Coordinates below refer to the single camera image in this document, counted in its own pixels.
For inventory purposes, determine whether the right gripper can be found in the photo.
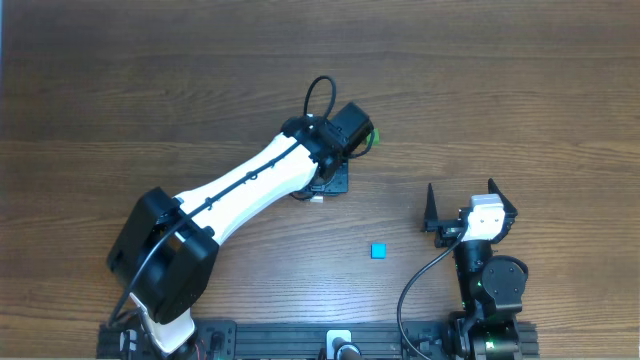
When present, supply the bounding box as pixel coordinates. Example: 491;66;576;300
423;178;519;249

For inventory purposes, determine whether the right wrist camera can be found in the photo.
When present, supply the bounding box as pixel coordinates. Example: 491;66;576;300
466;193;506;244

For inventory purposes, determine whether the mounting rail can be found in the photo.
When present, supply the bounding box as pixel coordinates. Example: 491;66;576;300
97;319;541;360

